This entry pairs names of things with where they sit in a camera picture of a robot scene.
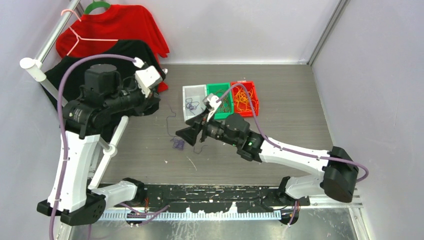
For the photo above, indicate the black t-shirt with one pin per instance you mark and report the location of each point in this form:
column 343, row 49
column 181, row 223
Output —
column 129, row 48

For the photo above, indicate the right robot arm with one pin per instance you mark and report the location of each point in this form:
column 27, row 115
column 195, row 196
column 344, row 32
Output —
column 332, row 173

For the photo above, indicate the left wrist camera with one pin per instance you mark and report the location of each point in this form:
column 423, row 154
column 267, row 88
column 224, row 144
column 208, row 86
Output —
column 147, row 79

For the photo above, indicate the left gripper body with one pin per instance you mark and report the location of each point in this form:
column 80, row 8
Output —
column 126, row 100

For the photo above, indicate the green hanger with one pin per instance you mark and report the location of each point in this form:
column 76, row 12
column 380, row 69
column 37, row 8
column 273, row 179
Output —
column 96, row 4

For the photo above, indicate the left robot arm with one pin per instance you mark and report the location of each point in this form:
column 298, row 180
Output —
column 94, row 123

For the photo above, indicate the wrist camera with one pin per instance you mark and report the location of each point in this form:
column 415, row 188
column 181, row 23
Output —
column 212, row 103
column 147, row 79

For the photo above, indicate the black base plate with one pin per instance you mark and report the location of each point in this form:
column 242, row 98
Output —
column 212, row 198

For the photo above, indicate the white clothes rack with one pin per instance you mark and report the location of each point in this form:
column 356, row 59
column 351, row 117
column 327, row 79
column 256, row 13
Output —
column 33, row 67

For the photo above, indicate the red t-shirt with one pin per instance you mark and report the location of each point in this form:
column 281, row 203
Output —
column 120, row 22

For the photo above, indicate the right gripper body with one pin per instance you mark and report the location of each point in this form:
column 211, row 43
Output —
column 213, row 129

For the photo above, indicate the pink hanger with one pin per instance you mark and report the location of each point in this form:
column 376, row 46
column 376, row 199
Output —
column 78, row 37

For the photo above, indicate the white plastic bin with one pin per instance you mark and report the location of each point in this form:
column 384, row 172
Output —
column 192, row 99

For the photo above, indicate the green plastic bin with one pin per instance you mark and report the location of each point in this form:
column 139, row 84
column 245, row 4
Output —
column 227, row 104

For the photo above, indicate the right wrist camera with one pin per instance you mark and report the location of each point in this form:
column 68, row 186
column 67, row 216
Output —
column 212, row 103

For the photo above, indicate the red plastic bin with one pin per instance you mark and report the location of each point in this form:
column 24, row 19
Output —
column 240, row 99

